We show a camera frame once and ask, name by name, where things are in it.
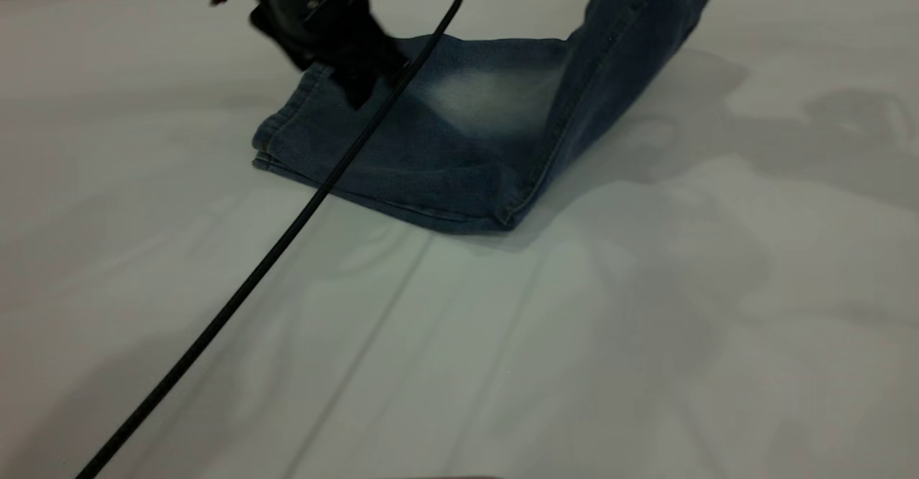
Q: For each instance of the blue washed denim pants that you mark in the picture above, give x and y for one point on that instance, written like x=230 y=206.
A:
x=467 y=163

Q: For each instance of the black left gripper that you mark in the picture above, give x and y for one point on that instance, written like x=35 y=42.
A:
x=309 y=5

